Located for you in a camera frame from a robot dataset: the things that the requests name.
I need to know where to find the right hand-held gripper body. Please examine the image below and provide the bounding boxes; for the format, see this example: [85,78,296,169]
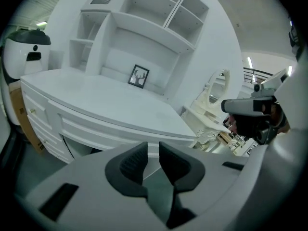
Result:
[232,61,308,145]

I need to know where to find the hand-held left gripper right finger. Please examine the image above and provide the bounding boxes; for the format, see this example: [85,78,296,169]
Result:
[158,128,308,231]

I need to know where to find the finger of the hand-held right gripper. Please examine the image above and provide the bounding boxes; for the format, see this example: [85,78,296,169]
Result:
[220,96,275,117]

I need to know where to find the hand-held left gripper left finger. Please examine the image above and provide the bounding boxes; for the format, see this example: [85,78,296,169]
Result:
[14,141,169,231]

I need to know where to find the wide white desk drawer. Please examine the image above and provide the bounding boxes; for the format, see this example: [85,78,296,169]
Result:
[57,113,195,151]

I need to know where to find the small white desk drawer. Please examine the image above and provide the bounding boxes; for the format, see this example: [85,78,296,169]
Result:
[27,115,62,149]
[36,135,72,165]
[21,84,50,129]

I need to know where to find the person's right hand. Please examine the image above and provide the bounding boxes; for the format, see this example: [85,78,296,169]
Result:
[271,99,289,132]

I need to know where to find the oval cream framed mirror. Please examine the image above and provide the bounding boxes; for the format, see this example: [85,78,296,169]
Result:
[205,69,231,108]

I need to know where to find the black metal railing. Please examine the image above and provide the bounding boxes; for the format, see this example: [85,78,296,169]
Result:
[243,66,275,84]

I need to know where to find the cream ornate dressing table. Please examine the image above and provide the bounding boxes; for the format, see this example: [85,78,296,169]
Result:
[180,90,233,152]

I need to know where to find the white desk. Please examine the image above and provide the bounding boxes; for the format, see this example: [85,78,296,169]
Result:
[19,67,200,165]

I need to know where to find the black framed antler picture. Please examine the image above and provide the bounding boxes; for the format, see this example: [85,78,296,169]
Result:
[127,64,150,89]

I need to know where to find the brown cardboard box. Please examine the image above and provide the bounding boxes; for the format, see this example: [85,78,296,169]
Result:
[9,82,45,154]

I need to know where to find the white desk shelf hutch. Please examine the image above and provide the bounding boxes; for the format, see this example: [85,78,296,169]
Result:
[68,0,210,102]

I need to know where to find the white black mobile robot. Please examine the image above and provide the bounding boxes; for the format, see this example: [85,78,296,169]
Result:
[2,28,52,81]

